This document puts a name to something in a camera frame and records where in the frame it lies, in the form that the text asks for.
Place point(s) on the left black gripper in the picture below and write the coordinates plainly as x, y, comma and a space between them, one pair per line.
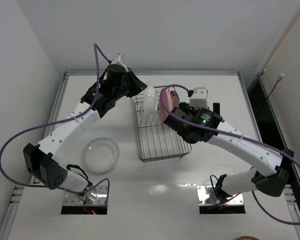
131, 81

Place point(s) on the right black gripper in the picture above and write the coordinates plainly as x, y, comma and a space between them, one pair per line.
178, 114

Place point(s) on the clear glass plate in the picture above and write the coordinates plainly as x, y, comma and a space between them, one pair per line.
101, 155
150, 101

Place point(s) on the pink plastic plate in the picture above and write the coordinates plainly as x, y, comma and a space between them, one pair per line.
167, 102

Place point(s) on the wire dish rack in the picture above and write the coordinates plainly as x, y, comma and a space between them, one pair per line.
154, 140

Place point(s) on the blue rimmed white plate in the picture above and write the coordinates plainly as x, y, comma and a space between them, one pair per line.
175, 99

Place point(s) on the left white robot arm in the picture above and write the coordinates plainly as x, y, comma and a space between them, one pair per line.
44, 159

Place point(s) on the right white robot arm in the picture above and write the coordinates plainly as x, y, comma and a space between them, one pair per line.
195, 122

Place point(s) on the brown round object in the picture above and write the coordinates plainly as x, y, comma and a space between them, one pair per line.
246, 237

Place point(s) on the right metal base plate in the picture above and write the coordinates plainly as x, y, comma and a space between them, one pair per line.
204, 193

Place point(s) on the metal base plate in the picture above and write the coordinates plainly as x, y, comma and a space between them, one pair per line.
204, 193
95, 198

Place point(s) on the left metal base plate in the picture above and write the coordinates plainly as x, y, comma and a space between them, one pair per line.
95, 198

